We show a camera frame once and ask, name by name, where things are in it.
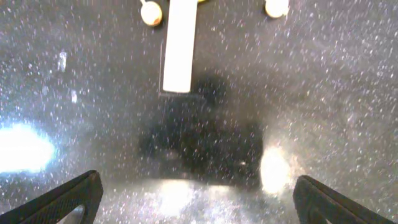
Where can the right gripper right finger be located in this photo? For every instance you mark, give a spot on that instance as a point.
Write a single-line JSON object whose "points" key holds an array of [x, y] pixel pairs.
{"points": [[320, 205]]}

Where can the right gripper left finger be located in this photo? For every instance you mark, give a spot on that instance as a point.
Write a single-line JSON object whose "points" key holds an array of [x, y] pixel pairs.
{"points": [[65, 202]]}

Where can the yellow wooden rattle drum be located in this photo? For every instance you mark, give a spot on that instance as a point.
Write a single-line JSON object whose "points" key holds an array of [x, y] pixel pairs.
{"points": [[180, 46]]}

